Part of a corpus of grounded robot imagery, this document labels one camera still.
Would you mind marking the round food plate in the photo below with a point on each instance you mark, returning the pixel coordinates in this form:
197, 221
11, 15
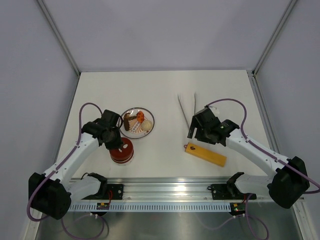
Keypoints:
138, 122

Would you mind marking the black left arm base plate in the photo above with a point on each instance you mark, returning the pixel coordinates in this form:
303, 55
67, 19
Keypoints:
113, 191

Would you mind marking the aluminium front rail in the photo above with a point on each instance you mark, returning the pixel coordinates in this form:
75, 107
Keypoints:
167, 189

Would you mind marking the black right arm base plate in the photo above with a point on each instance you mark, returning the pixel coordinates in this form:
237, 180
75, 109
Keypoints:
226, 191

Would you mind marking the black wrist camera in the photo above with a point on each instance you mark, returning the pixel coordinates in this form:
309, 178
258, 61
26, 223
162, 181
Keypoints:
112, 118
206, 117

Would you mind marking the orange round food piece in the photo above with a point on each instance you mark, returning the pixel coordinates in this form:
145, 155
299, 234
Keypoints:
140, 117

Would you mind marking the red round lunch box lid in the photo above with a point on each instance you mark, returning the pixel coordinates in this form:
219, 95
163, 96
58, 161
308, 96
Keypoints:
126, 143

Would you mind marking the round steel lunch box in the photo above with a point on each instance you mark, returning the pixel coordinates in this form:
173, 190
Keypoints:
122, 155

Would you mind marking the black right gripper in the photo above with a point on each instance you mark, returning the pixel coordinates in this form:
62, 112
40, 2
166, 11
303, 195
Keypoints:
195, 123

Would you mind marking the white slotted cable duct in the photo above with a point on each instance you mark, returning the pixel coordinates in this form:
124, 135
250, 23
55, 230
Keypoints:
159, 207

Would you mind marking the yellow cutlery case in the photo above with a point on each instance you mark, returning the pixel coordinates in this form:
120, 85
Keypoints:
205, 154

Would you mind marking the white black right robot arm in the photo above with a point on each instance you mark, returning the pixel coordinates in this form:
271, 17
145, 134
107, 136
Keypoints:
285, 178

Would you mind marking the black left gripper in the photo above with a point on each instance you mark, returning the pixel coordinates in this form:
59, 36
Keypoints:
117, 144

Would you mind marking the white steamed bun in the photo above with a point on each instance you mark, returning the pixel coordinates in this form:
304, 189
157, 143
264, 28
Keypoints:
147, 125

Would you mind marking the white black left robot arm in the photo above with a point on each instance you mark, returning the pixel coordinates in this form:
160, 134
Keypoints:
51, 192

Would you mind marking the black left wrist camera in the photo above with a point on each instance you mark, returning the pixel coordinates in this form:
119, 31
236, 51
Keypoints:
112, 118

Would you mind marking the brown food piece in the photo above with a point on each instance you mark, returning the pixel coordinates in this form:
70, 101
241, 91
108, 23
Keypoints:
126, 119

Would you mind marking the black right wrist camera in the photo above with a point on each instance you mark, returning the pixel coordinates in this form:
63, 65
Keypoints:
206, 117

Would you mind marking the aluminium frame post right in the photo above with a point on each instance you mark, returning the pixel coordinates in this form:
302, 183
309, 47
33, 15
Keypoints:
274, 36

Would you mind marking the metal tongs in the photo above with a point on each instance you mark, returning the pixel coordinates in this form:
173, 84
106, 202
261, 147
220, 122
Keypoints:
182, 108

